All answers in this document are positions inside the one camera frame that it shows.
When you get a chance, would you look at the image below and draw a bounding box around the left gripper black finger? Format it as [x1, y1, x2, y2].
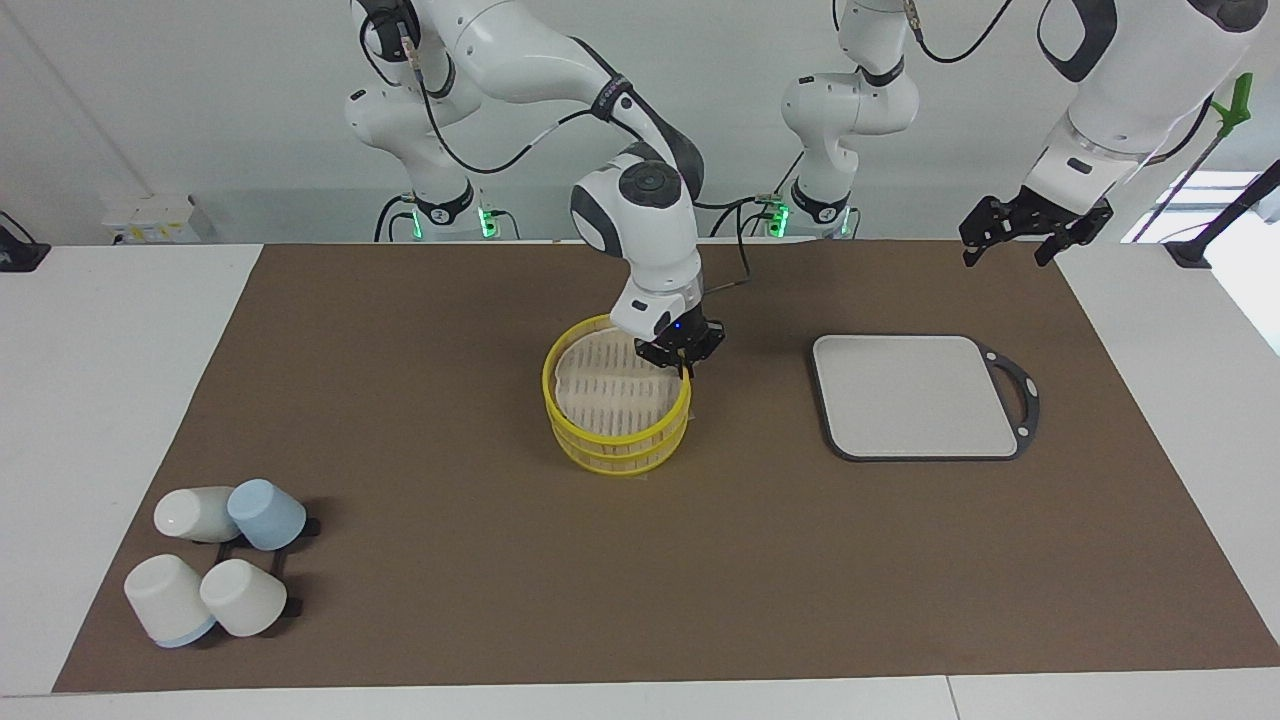
[1034, 230, 1088, 268]
[959, 204, 1005, 266]

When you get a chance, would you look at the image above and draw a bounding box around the white perforated steamer liner paper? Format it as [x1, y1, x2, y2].
[554, 332, 682, 437]

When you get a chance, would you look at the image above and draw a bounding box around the yellow round steamer basket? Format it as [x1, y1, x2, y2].
[541, 313, 694, 477]

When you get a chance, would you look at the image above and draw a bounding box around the black stand pole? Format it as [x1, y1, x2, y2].
[1164, 158, 1280, 270]

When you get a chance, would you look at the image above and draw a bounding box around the green clamp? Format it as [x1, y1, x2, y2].
[1209, 71, 1257, 132]

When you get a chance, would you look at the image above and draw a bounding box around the brown table mat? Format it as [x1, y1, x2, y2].
[52, 240, 1280, 694]

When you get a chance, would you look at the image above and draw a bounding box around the light blue plastic cup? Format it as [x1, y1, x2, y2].
[226, 478, 308, 552]

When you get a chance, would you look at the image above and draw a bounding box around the black cup rack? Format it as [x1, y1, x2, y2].
[195, 515, 322, 622]

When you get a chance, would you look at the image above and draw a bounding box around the white plastic cup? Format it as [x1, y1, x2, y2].
[152, 485, 242, 544]
[123, 553, 218, 649]
[198, 557, 289, 639]

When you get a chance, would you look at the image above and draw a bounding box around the black device on table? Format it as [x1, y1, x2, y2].
[0, 211, 52, 274]

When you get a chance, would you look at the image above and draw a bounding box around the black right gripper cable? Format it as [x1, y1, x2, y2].
[695, 193, 793, 297]

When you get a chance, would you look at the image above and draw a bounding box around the white cutting board grey frame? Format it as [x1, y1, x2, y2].
[810, 334, 1042, 463]

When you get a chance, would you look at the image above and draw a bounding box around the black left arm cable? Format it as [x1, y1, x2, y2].
[904, 0, 1017, 64]

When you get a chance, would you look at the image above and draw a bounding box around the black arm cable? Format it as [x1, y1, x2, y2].
[357, 0, 643, 177]
[904, 0, 1017, 64]

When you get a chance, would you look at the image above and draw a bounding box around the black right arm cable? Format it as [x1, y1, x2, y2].
[357, 0, 643, 177]

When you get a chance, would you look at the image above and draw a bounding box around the white wall socket box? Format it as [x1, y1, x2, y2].
[100, 194, 203, 245]

